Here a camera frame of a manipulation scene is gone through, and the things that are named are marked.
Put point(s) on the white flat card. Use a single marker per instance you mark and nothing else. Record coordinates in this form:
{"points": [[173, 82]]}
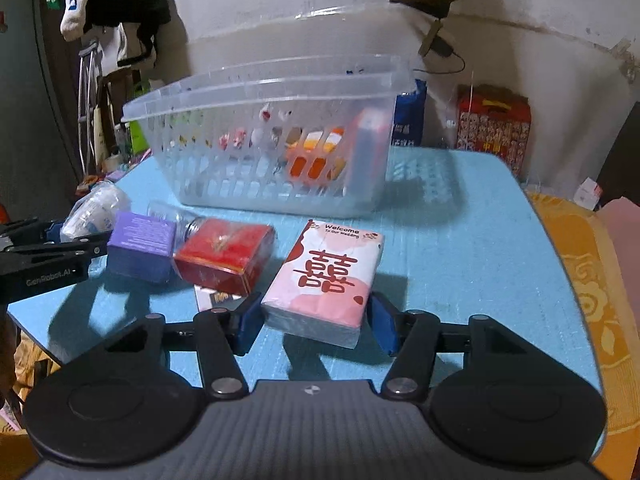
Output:
{"points": [[215, 298]]}

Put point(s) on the small white box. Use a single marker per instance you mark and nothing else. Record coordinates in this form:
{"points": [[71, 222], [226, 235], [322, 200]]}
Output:
{"points": [[589, 193]]}

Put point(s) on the metal crutch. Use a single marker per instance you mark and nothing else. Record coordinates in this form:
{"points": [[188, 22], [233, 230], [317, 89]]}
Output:
{"points": [[85, 105]]}

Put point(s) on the black hanging garment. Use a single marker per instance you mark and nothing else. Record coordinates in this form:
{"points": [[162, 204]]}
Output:
{"points": [[130, 5]]}

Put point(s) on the purple box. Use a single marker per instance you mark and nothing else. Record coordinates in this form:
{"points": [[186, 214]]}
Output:
{"points": [[142, 245]]}

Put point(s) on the pink tissue pack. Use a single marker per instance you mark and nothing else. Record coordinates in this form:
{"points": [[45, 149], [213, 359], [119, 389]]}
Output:
{"points": [[325, 280]]}

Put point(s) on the small glass jar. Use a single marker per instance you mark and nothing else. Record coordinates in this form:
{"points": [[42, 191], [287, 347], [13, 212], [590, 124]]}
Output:
{"points": [[175, 217]]}

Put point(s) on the clear plastic basket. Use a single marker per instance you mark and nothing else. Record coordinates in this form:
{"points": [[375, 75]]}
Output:
{"points": [[280, 135]]}

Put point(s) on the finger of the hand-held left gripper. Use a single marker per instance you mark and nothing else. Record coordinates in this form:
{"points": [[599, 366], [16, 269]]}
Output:
{"points": [[65, 236]]}

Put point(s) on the yellow patterned blanket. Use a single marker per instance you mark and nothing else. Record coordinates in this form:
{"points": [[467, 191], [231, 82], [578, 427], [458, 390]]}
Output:
{"points": [[590, 290]]}

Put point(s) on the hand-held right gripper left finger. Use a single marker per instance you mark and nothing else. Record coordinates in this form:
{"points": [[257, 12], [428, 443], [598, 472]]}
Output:
{"points": [[248, 321]]}

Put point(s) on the orange box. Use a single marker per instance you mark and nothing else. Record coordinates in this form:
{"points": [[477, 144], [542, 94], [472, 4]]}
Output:
{"points": [[314, 155]]}

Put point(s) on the pink and blue box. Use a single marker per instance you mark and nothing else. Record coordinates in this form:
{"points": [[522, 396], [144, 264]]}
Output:
{"points": [[367, 152]]}

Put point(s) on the clear plastic bottle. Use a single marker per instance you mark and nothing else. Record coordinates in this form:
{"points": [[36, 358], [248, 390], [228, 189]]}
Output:
{"points": [[95, 210]]}

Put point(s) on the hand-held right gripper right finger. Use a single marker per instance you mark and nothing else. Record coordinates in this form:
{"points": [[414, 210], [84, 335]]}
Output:
{"points": [[383, 325]]}

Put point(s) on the blue bag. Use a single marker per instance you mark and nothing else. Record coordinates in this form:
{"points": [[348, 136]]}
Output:
{"points": [[409, 117]]}

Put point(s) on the red patterned gift box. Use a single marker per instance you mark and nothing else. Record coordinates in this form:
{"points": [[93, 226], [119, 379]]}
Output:
{"points": [[492, 125]]}

